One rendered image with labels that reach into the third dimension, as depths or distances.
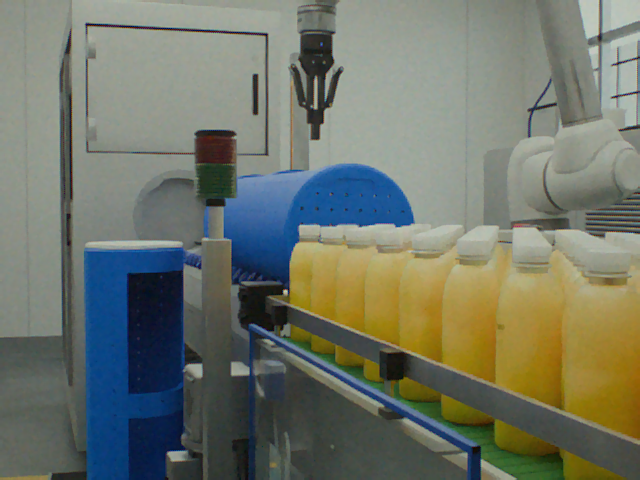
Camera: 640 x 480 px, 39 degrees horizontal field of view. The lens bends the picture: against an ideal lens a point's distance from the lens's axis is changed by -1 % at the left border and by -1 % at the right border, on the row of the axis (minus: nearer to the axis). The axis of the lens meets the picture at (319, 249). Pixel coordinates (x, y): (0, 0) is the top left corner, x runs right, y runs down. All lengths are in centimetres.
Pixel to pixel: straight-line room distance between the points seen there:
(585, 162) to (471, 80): 538
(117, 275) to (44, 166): 452
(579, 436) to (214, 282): 71
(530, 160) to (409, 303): 127
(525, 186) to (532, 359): 148
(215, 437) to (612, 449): 77
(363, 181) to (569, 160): 62
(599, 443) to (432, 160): 671
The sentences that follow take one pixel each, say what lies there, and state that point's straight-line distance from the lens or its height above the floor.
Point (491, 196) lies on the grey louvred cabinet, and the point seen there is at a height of 119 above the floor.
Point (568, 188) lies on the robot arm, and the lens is 227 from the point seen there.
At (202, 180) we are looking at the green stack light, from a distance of 132.
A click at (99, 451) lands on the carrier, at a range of 266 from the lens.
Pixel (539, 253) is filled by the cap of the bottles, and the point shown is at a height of 110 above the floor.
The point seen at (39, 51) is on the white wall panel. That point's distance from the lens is 710.
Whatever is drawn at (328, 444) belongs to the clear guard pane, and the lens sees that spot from 115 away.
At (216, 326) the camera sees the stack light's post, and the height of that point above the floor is 97.
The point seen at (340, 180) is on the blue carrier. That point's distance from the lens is 182.
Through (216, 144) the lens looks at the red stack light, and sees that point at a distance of 132.
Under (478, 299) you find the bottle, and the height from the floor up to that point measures 104.
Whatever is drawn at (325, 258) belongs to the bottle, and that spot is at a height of 106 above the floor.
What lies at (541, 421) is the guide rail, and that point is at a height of 97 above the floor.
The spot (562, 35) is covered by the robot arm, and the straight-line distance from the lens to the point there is 228.
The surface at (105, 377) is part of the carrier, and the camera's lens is 259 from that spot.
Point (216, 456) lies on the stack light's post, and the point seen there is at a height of 78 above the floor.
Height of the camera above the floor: 115
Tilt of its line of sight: 3 degrees down
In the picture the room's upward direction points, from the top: straight up
